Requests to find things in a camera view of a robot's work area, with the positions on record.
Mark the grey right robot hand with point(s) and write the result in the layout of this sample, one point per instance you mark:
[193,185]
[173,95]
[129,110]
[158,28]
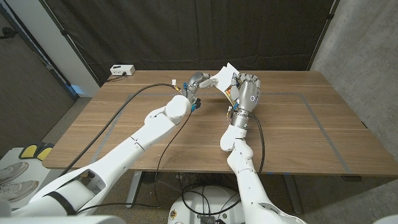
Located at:
[248,96]

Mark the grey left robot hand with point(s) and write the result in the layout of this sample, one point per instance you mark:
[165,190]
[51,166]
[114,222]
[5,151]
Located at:
[194,84]

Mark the yellow new driver bumper sticker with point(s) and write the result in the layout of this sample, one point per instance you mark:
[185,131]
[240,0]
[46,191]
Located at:
[224,77]

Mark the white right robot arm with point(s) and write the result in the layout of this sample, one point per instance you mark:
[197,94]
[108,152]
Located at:
[245,186]

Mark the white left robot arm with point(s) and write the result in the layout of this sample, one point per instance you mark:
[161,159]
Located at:
[124,149]

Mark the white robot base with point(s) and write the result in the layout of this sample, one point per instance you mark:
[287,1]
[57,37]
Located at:
[186,208]

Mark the black backdrop curtain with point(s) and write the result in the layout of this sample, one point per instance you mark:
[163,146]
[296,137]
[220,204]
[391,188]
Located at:
[199,31]

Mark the white power outlet box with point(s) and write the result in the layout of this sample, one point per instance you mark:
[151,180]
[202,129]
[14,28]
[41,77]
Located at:
[122,69]

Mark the grey tape outline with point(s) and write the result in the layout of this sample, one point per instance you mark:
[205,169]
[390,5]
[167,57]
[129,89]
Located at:
[324,130]

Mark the black backdrop stand pole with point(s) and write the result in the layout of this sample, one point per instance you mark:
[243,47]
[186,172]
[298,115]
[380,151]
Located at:
[70,46]
[323,35]

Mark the black round fan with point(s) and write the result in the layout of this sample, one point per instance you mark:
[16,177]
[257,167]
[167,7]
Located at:
[150,177]

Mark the grey table leg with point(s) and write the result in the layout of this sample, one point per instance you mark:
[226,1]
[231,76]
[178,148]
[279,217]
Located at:
[293,193]

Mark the white table leg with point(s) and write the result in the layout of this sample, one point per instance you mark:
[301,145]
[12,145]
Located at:
[133,189]

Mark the black box on base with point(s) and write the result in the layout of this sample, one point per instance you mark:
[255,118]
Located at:
[207,219]

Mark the yellow black foot pedal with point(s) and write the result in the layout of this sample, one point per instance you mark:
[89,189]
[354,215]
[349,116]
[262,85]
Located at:
[45,152]
[28,151]

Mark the white platform box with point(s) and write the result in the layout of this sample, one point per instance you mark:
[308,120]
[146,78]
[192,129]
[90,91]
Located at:
[40,169]

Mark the grey sneaker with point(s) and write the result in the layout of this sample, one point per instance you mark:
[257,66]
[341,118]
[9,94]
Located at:
[17,189]
[12,171]

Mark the black wall rail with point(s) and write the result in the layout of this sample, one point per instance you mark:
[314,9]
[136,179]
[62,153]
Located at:
[69,89]

